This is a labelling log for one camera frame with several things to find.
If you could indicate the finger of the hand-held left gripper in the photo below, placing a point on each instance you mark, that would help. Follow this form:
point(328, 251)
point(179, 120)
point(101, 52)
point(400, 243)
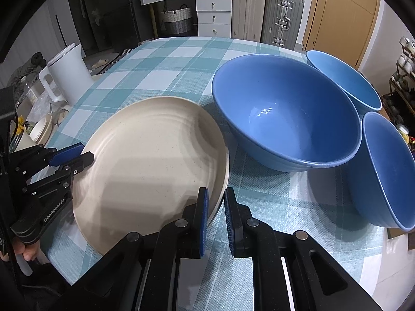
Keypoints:
point(81, 163)
point(69, 154)

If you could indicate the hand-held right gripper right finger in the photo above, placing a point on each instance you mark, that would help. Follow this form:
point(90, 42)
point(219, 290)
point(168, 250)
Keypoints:
point(230, 223)

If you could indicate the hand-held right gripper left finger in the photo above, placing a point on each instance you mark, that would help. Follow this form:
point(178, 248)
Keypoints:
point(202, 223)

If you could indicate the light blue bowl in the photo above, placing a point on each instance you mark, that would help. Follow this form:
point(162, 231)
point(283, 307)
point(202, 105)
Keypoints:
point(350, 81)

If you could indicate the person's left forearm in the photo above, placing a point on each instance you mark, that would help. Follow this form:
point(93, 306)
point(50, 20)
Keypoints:
point(32, 288)

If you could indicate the person's left hand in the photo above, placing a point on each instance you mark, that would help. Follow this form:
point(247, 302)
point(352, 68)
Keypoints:
point(30, 251)

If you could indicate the clear plastic bottle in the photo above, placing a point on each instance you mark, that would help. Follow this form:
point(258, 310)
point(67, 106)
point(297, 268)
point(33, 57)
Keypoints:
point(29, 92)

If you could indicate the white electric kettle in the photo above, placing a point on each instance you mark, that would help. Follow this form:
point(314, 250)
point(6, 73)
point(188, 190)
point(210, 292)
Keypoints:
point(71, 74)

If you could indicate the beige slipper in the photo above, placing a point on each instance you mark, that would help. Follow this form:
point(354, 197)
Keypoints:
point(100, 63)

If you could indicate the dark clothes pile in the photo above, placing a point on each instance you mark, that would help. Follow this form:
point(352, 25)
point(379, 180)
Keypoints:
point(26, 68)

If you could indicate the teal checkered tablecloth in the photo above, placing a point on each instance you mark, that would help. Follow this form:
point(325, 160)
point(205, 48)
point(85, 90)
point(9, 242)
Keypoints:
point(162, 71)

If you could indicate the black glass cabinet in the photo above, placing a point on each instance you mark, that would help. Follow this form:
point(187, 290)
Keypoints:
point(84, 13)

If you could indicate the dark grey refrigerator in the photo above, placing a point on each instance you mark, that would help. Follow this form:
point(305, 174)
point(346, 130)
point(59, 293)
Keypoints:
point(126, 13)

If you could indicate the woven laundry basket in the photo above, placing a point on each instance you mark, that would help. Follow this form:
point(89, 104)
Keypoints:
point(176, 21)

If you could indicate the white drawer cabinet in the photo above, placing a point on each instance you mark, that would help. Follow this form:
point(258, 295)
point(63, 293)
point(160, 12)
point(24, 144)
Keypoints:
point(214, 17)

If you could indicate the wooden shoe rack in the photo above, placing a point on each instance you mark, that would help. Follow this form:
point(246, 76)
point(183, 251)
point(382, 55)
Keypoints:
point(394, 86)

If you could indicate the beige suitcase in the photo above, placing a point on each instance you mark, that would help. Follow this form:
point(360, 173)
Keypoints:
point(248, 9)

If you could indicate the silver suitcase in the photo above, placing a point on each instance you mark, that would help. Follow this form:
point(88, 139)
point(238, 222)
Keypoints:
point(275, 13)

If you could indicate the wooden door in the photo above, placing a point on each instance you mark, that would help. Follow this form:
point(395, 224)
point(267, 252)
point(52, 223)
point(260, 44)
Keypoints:
point(340, 22)

